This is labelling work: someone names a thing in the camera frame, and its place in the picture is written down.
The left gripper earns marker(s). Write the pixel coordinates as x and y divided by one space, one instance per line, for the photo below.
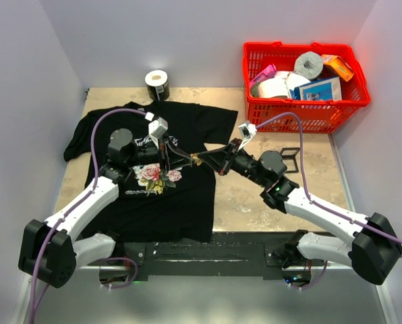
164 142

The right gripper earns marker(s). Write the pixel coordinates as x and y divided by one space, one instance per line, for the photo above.
225 152

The pink gold brooch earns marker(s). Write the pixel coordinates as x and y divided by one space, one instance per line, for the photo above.
195 160

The black floral t-shirt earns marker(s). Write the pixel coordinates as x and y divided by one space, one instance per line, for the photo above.
157 206

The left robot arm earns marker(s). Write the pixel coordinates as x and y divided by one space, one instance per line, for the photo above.
51 250

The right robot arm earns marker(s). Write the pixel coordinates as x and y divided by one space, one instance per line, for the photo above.
367 244

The black brooch display box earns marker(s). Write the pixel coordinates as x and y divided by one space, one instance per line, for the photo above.
289 154

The black wrapped paper roll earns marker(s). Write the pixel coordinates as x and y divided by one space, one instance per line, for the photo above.
157 84

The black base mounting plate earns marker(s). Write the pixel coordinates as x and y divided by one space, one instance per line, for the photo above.
227 254

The pink package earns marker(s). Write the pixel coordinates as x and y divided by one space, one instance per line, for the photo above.
268 72

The white paper roll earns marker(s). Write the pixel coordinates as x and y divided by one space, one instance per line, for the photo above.
292 80

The red plastic basket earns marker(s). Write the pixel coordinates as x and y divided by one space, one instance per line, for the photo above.
319 116

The blue white box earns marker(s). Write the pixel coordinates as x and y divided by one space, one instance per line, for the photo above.
328 89

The grey toilet paper roll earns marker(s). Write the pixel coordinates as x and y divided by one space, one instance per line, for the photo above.
309 65

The orange carton box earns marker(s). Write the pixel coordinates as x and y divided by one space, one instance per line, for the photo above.
338 65

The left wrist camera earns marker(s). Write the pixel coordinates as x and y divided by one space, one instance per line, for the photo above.
157 125

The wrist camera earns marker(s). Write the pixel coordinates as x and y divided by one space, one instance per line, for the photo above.
247 131
157 125

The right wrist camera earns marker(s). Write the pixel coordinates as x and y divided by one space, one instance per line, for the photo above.
247 131

